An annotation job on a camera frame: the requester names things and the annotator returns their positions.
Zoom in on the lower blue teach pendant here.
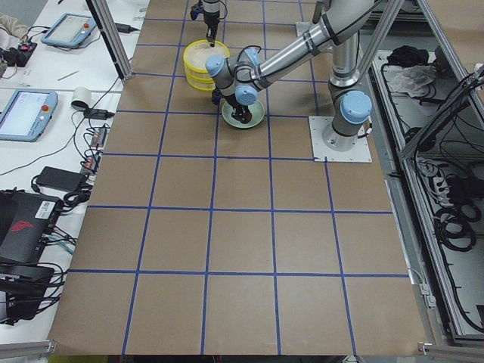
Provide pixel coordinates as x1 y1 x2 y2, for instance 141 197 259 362
1 89 58 142

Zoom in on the white crumpled cloth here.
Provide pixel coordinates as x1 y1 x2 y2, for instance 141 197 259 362
388 65 436 98

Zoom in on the blue teach pendant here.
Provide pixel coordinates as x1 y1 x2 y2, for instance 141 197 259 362
41 13 97 49
1 89 58 142

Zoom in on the aluminium frame post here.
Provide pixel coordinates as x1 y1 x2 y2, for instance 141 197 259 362
85 0 132 81

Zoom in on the upper blue teach pendant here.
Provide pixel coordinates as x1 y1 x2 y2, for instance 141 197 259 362
41 13 97 49

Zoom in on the black power brick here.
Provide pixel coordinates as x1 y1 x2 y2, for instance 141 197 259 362
36 166 87 191

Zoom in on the black laptop red logo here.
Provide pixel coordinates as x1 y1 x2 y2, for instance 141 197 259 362
1 191 61 263

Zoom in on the light green plate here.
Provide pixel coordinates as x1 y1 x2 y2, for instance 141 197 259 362
222 101 265 129

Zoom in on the black small adapter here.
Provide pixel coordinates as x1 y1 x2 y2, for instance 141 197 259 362
83 108 114 120

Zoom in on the black device bottom left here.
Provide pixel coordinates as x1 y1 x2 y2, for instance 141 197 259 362
1 264 54 325

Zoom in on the white tape roll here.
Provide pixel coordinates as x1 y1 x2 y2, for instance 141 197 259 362
70 87 92 110

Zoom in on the black cloth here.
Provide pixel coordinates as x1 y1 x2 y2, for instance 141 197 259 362
387 45 429 67

